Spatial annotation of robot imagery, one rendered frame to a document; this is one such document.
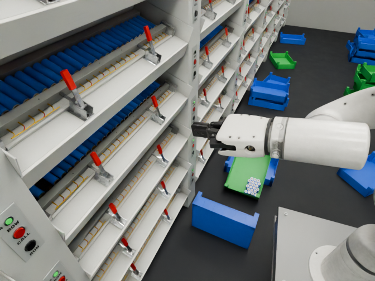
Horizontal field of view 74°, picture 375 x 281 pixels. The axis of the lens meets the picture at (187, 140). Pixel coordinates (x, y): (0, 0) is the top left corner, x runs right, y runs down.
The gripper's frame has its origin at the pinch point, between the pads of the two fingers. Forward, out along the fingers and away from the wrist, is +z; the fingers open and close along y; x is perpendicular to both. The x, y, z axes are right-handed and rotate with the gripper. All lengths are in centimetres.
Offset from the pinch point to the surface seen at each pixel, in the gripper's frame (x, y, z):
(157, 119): -6.4, 11.2, 20.7
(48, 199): -2.6, -26.1, 24.5
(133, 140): -6.8, 0.3, 22.5
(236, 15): 2, 100, 21
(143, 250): -64, -5, 36
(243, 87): -65, 151, 34
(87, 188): -6.6, -18.5, 22.6
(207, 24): 11, 49, 16
